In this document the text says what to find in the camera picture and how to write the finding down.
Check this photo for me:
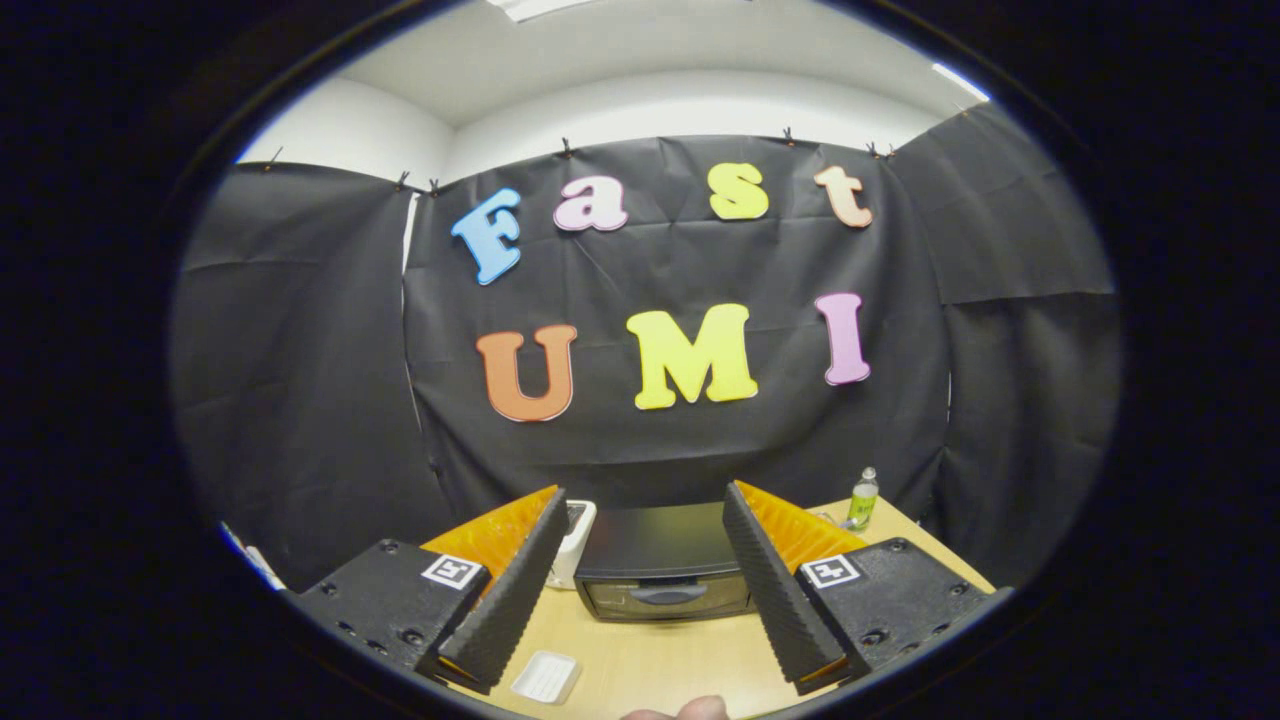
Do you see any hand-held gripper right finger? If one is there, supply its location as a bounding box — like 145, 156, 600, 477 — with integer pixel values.
722, 480, 1013, 696

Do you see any pile of colourful clutter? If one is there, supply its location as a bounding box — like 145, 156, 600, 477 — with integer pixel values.
222, 525, 286, 591

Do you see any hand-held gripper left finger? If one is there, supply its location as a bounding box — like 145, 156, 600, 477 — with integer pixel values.
288, 485, 570, 694

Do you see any black toaster oven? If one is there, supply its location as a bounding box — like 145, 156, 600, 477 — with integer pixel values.
574, 503, 756, 623

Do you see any green drink bottle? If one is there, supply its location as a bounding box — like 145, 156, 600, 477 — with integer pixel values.
848, 467, 880, 531

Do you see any white pop-up toaster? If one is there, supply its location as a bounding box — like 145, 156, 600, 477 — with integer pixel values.
547, 500, 598, 591

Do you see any long ceiling light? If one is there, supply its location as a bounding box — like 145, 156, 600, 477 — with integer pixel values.
490, 0, 591, 23

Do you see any white plastic tray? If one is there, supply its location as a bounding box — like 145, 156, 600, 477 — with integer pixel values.
510, 650, 583, 706

